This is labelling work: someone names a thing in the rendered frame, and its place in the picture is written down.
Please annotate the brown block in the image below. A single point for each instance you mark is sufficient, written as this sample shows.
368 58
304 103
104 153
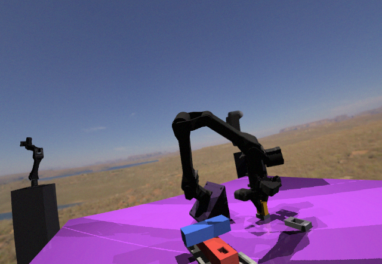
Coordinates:
264 208

